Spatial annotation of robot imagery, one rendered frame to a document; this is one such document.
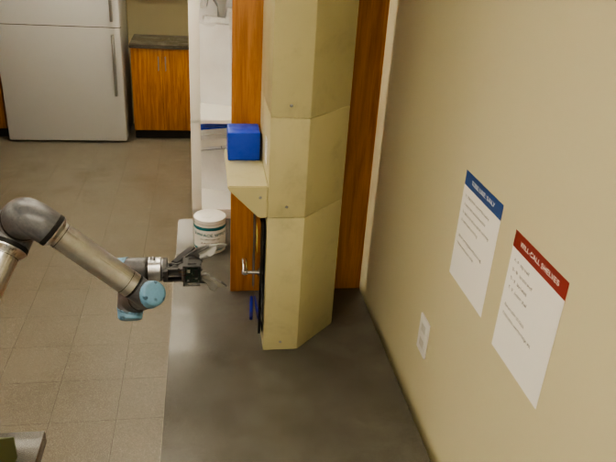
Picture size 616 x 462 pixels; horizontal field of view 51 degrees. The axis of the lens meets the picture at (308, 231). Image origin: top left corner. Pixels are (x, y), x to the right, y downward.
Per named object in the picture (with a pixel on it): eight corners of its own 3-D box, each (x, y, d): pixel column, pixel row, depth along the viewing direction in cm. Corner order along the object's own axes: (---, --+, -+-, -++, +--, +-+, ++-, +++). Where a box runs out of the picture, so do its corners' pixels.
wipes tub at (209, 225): (225, 240, 279) (225, 208, 273) (225, 254, 268) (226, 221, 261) (194, 240, 277) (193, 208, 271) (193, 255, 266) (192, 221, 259)
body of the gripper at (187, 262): (202, 287, 202) (162, 287, 200) (203, 273, 209) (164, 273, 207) (202, 265, 198) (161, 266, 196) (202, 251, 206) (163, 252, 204)
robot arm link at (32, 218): (28, 179, 170) (176, 283, 189) (17, 190, 179) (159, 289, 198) (1, 213, 164) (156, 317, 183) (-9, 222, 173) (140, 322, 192)
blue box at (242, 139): (257, 149, 214) (258, 123, 210) (259, 160, 205) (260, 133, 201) (226, 149, 212) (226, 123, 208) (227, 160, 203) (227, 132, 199)
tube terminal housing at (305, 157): (323, 295, 243) (338, 90, 210) (338, 347, 215) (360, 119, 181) (255, 297, 239) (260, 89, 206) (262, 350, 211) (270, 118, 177)
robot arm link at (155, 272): (149, 273, 207) (148, 250, 203) (164, 273, 208) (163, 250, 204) (148, 285, 200) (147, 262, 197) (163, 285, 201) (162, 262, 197)
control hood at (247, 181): (258, 177, 219) (259, 148, 215) (267, 218, 190) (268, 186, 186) (224, 177, 217) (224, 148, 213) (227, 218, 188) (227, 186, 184)
